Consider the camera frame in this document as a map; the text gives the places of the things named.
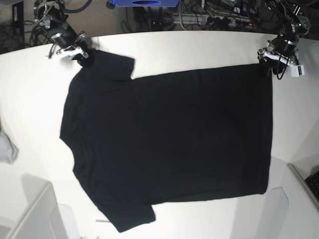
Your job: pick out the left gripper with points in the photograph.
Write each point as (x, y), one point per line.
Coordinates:
(279, 47)

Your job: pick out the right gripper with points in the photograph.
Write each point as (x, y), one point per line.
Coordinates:
(65, 37)

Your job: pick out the black T-shirt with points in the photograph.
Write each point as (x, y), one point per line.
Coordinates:
(186, 136)

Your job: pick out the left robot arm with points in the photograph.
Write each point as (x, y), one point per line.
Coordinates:
(295, 21)

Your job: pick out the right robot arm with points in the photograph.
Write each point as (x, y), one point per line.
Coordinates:
(49, 16)

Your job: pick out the blue box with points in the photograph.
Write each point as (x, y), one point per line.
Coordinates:
(110, 4)

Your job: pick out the black keyboard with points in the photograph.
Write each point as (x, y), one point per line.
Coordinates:
(313, 183)

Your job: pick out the grey cloth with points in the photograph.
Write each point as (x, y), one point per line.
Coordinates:
(8, 150)

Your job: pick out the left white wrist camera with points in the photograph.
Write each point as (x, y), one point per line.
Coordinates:
(296, 68)

